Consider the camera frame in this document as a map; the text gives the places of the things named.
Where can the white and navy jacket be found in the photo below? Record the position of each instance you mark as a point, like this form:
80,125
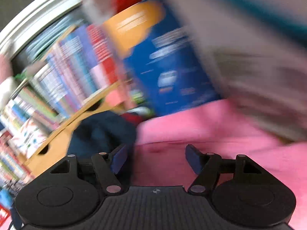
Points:
100,134

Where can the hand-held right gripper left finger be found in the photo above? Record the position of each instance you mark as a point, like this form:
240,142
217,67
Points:
118,159

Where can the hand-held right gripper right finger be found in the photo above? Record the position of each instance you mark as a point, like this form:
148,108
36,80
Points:
194,158

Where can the white shelf frame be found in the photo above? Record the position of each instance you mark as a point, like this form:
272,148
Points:
36,16

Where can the grey printed box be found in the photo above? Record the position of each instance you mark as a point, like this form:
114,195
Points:
251,64

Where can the pink rabbit print blanket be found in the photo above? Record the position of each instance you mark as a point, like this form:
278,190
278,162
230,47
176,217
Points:
191,129

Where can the blue and orange box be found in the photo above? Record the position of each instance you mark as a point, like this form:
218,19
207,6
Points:
172,64

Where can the row of thin colourful books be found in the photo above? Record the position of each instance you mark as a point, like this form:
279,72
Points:
72,71

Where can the small pink box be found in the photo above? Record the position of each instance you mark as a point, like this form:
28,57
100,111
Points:
116,98

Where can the wooden drawer organizer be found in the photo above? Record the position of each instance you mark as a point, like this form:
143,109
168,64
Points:
60,143

